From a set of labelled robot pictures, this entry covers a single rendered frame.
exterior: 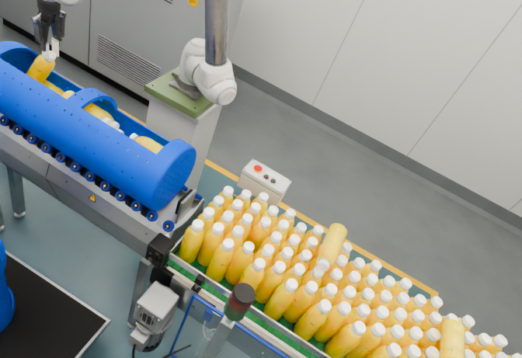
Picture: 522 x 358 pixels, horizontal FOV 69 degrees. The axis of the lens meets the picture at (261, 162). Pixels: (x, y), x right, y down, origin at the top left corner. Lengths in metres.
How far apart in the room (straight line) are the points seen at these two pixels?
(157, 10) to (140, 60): 0.48
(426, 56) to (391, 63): 0.31
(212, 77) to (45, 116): 0.70
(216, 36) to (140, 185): 0.71
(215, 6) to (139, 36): 1.84
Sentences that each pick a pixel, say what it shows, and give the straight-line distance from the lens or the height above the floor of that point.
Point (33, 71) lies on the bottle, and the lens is 1.82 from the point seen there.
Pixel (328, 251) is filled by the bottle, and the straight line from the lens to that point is 1.38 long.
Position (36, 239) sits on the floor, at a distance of 2.66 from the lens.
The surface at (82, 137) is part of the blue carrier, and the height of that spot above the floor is 1.16.
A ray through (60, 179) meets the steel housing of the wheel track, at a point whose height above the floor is 0.87.
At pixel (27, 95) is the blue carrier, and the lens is 1.67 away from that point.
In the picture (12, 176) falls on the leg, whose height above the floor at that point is 0.36.
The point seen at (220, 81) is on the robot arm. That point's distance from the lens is 1.80.
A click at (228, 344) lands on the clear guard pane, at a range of 1.50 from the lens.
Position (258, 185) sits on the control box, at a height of 1.06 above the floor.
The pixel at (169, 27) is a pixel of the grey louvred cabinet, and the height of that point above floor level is 0.84.
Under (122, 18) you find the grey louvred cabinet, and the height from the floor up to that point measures 0.71.
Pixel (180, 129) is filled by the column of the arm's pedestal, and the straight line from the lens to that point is 2.09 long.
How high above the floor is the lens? 2.15
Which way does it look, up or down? 39 degrees down
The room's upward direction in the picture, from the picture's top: 24 degrees clockwise
